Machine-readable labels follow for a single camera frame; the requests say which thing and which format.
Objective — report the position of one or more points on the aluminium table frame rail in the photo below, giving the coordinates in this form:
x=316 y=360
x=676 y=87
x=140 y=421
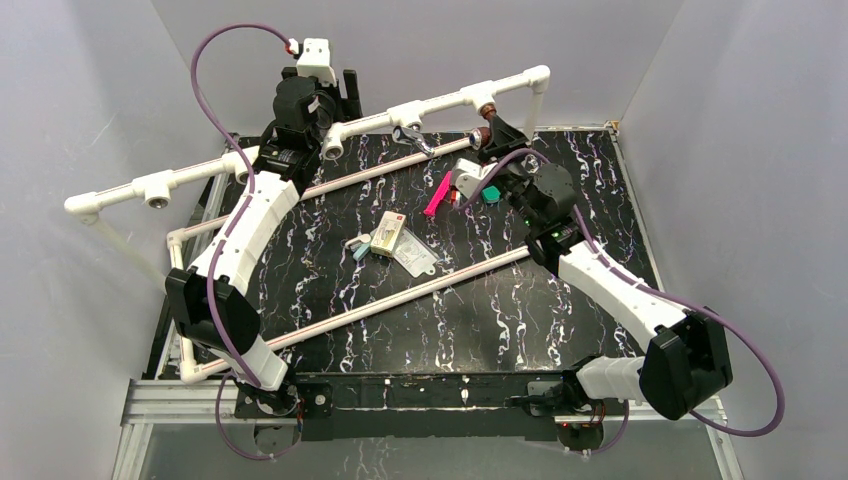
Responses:
x=334 y=406

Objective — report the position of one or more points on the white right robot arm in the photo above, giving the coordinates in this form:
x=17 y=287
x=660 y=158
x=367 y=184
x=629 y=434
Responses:
x=685 y=358

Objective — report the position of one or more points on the small beige cardboard box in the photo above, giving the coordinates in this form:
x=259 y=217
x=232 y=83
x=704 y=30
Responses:
x=386 y=236

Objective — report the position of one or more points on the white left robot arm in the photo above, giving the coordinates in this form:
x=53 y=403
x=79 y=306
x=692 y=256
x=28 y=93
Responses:
x=207 y=300

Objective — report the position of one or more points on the white small clip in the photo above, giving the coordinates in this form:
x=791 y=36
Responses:
x=358 y=241

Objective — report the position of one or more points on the light blue small block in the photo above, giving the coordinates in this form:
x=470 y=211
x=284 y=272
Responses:
x=361 y=251

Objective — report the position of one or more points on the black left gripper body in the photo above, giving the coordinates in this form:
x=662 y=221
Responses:
x=346 y=97

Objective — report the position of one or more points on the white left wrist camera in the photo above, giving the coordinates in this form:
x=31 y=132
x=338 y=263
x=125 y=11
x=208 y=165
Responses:
x=314 y=59

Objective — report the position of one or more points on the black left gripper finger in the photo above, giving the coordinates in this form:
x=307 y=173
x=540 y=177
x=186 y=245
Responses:
x=290 y=74
x=350 y=103

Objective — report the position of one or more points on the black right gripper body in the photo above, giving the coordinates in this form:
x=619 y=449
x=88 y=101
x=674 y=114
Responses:
x=513 y=180

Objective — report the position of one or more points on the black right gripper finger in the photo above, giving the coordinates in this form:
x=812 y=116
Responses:
x=495 y=153
x=503 y=134

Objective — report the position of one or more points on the brown water faucet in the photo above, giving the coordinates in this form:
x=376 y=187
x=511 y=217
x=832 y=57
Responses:
x=481 y=137

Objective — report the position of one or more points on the clear plastic bag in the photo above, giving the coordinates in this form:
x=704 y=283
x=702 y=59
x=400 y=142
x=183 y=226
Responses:
x=414 y=256

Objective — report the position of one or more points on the chrome water faucet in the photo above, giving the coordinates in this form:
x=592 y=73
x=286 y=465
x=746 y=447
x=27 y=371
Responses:
x=412 y=137

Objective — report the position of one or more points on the green square block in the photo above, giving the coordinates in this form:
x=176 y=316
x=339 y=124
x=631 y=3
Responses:
x=490 y=195

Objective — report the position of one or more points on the pink plastic strip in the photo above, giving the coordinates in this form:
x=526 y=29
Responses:
x=439 y=195

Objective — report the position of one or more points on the white PVC pipe frame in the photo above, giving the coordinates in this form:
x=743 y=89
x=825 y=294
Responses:
x=155 y=189

